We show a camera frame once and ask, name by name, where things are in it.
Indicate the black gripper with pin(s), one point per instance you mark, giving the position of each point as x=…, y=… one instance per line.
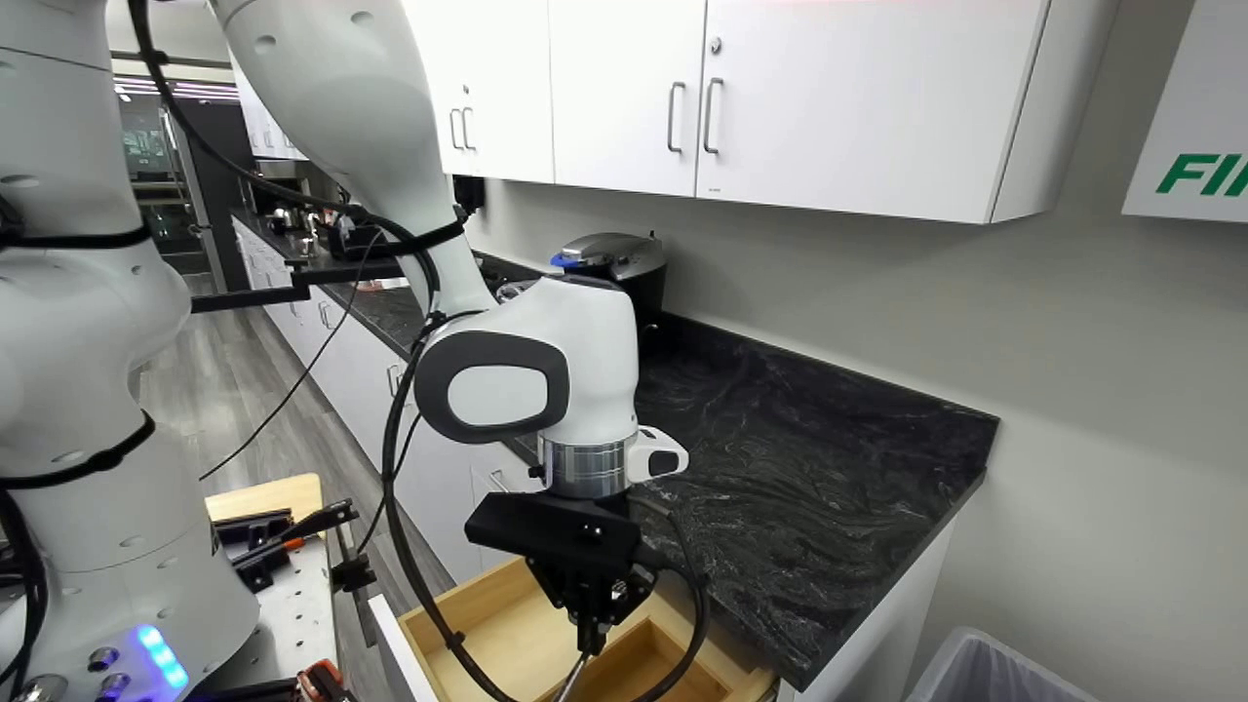
x=598, y=580

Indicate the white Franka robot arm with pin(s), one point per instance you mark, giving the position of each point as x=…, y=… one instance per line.
x=352, y=101

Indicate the wooden drawer with white front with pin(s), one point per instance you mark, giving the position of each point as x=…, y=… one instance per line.
x=511, y=638

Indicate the red and black clamp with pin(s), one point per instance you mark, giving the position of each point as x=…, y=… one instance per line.
x=320, y=681

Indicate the white perforated table plate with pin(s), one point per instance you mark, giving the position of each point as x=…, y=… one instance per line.
x=293, y=608

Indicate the black bar clamp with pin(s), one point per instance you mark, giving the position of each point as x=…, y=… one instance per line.
x=277, y=534

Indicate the black and silver coffee maker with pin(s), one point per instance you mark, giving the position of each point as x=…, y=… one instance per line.
x=650, y=287

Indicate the white base cabinet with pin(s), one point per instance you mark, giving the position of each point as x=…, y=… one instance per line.
x=352, y=376

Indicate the wooden board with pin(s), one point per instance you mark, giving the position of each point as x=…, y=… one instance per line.
x=268, y=498

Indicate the trash bin with white liner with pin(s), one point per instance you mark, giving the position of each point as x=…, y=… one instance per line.
x=989, y=667

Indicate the white sign with green letters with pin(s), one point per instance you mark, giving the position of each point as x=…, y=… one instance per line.
x=1201, y=120

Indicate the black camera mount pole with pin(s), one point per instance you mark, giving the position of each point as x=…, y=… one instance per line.
x=258, y=293

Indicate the white wall cabinet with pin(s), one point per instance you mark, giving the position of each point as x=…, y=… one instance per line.
x=843, y=101

